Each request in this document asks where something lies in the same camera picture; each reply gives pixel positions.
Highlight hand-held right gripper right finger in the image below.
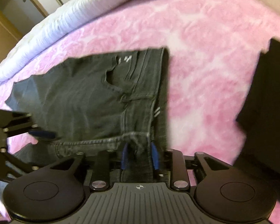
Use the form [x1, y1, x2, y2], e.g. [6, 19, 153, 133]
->
[151, 142, 234, 191]

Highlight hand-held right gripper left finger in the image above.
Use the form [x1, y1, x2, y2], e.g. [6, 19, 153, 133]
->
[49, 142, 130, 191]

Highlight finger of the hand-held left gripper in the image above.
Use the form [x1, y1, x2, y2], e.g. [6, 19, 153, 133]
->
[0, 149, 40, 183]
[0, 105, 57, 141]

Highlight dark grey jeans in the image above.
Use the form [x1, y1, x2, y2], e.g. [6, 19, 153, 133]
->
[0, 47, 171, 199]

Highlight pink patterned blanket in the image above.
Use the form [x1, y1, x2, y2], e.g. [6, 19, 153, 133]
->
[0, 0, 280, 224]

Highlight black cloth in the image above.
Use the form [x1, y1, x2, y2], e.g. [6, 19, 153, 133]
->
[235, 37, 280, 192]

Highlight white quilt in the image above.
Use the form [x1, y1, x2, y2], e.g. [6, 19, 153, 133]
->
[0, 0, 152, 85]

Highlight wooden wardrobe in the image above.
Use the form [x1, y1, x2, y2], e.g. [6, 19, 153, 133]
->
[0, 0, 64, 63]

